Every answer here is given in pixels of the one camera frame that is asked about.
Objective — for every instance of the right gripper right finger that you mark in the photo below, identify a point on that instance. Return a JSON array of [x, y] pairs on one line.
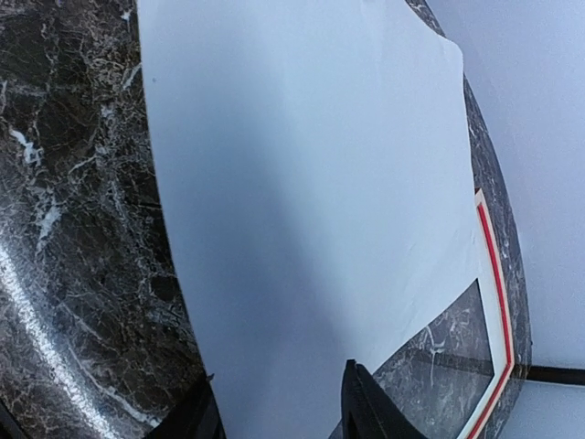
[[367, 411]]

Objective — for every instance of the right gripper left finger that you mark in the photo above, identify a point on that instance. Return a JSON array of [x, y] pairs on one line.
[[195, 417]]

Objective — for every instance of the clear acrylic sheet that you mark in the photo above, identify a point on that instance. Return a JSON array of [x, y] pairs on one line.
[[438, 377]]

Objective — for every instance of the white photo mat board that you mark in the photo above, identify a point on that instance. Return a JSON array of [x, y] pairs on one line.
[[486, 329]]

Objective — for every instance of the landscape photo print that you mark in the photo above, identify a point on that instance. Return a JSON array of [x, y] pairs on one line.
[[314, 169]]

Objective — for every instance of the right black corner post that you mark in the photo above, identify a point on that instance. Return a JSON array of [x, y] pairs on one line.
[[555, 375]]

